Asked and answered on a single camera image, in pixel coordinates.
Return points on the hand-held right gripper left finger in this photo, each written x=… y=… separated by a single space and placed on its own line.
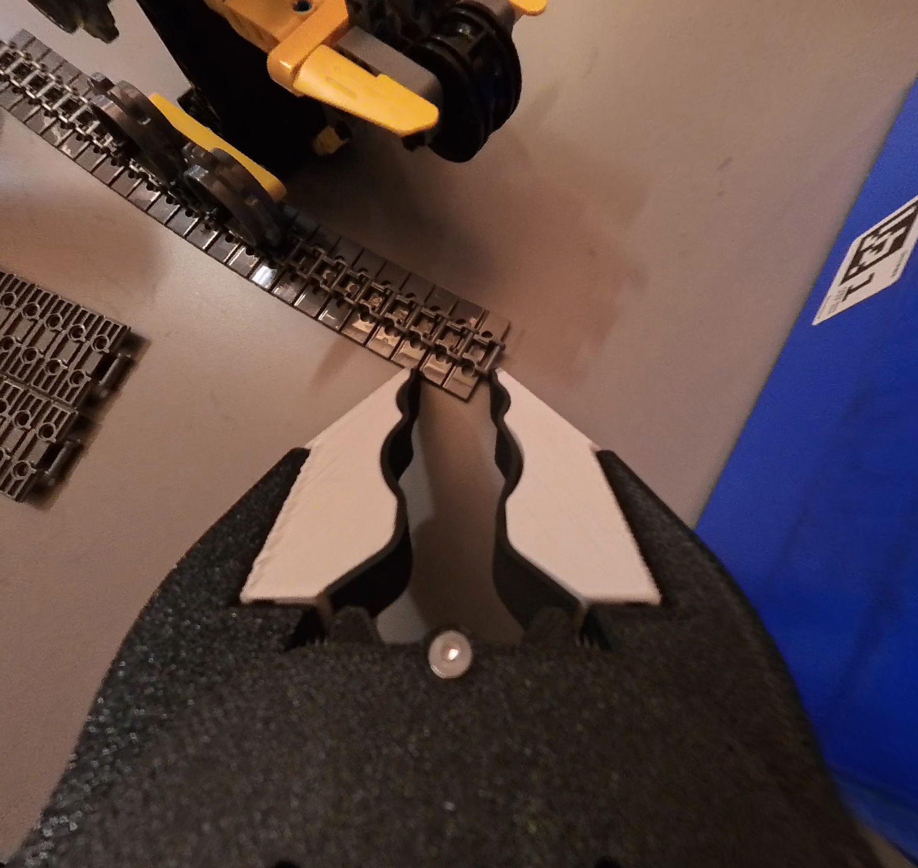
x=330 y=517

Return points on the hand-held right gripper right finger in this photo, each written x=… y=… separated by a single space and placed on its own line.
x=574 y=517

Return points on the yellow black toy vehicle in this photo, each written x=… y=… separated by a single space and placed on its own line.
x=287 y=36

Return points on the large grey tread link mat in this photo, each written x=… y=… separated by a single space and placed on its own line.
x=50 y=380

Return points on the blue plastic bin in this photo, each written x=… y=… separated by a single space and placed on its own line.
x=825 y=488

